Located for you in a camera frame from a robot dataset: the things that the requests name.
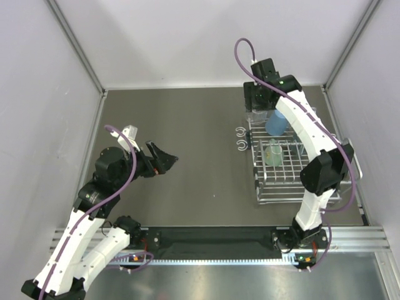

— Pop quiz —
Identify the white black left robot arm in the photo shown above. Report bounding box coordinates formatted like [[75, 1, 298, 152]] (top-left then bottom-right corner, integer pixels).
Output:
[[21, 141, 178, 299]]

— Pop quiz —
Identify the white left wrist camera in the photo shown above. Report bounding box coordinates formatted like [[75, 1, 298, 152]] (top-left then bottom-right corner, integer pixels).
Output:
[[117, 125, 140, 153]]

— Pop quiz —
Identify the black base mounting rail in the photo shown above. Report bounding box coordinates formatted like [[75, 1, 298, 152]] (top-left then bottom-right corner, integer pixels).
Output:
[[127, 226, 328, 261]]

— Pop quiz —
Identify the large clear plastic cup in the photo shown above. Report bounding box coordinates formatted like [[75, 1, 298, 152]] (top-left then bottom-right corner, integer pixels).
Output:
[[246, 110, 268, 125]]

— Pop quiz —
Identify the silver wire dish rack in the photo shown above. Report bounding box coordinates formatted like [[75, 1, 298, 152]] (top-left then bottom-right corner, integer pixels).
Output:
[[234, 107, 363, 206]]

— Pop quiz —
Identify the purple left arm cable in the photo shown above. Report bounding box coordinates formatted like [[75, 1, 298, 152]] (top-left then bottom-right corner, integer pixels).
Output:
[[39, 124, 154, 300]]

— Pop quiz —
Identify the green ceramic mug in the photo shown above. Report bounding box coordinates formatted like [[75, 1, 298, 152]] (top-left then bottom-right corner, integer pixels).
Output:
[[265, 139, 283, 167]]

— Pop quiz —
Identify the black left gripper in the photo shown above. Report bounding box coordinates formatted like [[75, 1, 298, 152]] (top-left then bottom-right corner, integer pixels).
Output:
[[114, 140, 178, 189]]

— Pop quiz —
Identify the blue plastic cup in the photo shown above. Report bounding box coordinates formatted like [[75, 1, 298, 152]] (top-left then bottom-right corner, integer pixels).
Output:
[[265, 110, 288, 136]]

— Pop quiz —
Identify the white toothed cable duct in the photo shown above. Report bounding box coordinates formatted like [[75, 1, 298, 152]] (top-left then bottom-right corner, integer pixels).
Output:
[[109, 252, 316, 266]]

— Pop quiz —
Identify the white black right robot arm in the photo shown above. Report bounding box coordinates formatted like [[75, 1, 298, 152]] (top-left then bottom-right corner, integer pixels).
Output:
[[243, 58, 354, 248]]

